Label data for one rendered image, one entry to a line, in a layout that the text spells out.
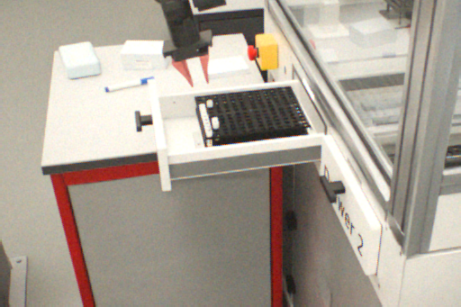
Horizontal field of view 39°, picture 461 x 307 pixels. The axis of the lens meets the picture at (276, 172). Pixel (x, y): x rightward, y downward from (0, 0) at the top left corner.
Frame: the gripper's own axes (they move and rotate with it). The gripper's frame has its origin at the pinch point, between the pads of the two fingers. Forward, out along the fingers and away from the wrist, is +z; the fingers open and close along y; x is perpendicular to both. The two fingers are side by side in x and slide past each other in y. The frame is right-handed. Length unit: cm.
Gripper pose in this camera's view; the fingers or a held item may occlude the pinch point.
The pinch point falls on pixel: (199, 80)
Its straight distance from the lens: 139.0
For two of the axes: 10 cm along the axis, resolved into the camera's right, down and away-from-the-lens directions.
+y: 9.7, -2.2, -0.5
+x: -0.8, -5.4, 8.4
